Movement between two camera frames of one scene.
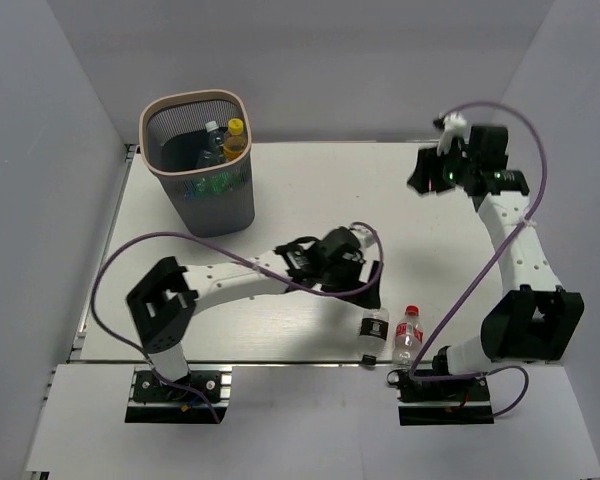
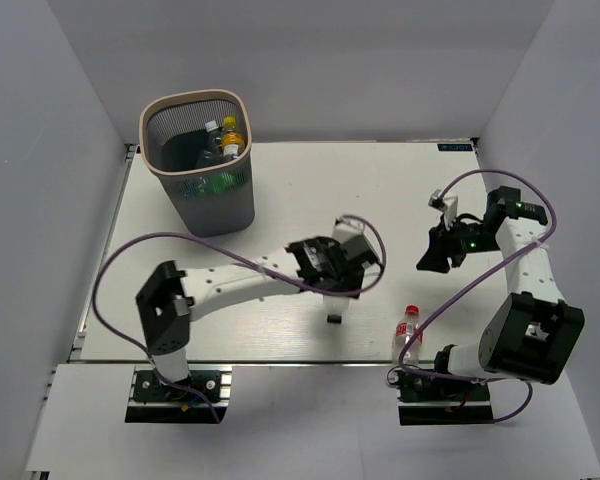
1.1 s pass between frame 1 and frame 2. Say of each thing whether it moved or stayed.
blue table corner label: stayed
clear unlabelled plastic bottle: stayed
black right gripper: moved
